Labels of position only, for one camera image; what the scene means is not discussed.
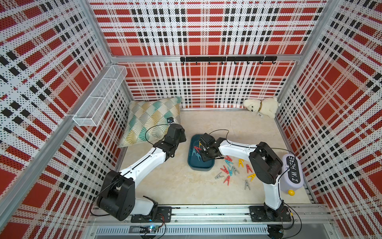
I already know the teal plastic storage box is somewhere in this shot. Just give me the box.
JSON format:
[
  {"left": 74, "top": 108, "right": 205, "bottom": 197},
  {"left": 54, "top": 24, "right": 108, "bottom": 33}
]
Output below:
[{"left": 187, "top": 134, "right": 215, "bottom": 171}]

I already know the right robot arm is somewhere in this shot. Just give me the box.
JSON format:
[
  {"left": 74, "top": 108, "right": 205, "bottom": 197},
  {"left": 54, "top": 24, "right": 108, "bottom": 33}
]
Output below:
[{"left": 199, "top": 133, "right": 284, "bottom": 217}]

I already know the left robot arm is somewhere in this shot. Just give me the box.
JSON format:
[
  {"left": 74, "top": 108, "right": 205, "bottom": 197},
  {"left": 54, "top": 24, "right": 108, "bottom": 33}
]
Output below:
[{"left": 95, "top": 123, "right": 186, "bottom": 221}]

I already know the grey clothespin left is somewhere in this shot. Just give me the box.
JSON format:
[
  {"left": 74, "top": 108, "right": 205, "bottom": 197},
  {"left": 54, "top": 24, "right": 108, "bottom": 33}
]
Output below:
[{"left": 215, "top": 172, "right": 224, "bottom": 179}]

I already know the grey clothespin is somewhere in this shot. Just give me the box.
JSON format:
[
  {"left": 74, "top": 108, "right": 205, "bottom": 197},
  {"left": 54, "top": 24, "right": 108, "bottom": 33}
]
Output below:
[
  {"left": 215, "top": 172, "right": 224, "bottom": 179},
  {"left": 244, "top": 180, "right": 251, "bottom": 190},
  {"left": 232, "top": 166, "right": 240, "bottom": 175}
]

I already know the grey clothespin centre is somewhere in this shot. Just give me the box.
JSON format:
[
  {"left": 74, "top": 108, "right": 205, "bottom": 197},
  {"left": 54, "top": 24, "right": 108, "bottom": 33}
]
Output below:
[{"left": 232, "top": 166, "right": 240, "bottom": 175}]

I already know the red clothespin bottom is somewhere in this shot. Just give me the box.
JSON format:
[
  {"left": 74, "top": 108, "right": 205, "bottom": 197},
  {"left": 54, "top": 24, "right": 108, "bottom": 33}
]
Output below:
[{"left": 223, "top": 176, "right": 230, "bottom": 185}]

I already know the yellow clothespin lower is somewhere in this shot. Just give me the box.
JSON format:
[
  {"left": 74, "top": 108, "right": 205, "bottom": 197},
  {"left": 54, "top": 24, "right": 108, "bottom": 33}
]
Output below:
[{"left": 247, "top": 173, "right": 256, "bottom": 182}]

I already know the grey clothespin bottom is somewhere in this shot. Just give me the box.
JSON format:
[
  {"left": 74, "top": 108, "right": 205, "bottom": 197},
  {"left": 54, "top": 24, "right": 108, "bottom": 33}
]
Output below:
[{"left": 244, "top": 180, "right": 251, "bottom": 190}]

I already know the patterned cushion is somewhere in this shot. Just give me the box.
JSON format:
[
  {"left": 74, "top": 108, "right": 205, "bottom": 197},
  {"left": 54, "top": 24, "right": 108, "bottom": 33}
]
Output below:
[{"left": 118, "top": 97, "right": 183, "bottom": 148}]

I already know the white plush dog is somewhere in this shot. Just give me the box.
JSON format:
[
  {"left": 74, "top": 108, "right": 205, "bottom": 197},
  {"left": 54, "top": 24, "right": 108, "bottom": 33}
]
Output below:
[{"left": 243, "top": 97, "right": 281, "bottom": 119}]

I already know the green circuit board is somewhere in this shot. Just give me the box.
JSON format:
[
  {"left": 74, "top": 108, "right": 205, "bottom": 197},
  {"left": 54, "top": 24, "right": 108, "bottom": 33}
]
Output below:
[{"left": 139, "top": 225, "right": 158, "bottom": 234}]

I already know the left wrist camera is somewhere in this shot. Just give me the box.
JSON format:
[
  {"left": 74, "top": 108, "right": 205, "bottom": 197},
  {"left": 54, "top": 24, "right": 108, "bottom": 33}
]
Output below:
[{"left": 167, "top": 117, "right": 175, "bottom": 124}]

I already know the aluminium front rail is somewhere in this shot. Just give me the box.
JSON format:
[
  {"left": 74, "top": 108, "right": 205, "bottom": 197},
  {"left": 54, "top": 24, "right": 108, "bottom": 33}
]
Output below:
[{"left": 86, "top": 204, "right": 335, "bottom": 225}]

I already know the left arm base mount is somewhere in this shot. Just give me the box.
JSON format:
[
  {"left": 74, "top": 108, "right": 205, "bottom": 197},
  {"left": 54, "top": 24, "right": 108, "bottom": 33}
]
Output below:
[{"left": 130, "top": 196, "right": 173, "bottom": 223}]

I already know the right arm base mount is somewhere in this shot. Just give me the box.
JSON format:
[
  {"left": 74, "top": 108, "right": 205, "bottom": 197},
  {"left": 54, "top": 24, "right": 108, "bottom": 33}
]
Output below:
[{"left": 249, "top": 204, "right": 292, "bottom": 222}]

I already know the black hook rail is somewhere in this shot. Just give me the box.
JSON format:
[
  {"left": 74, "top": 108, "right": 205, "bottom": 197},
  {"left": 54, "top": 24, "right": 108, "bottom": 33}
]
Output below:
[{"left": 180, "top": 56, "right": 278, "bottom": 63}]

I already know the white wire mesh shelf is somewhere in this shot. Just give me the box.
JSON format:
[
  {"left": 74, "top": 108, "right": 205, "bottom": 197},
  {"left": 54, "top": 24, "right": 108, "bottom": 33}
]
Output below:
[{"left": 73, "top": 65, "right": 127, "bottom": 126}]

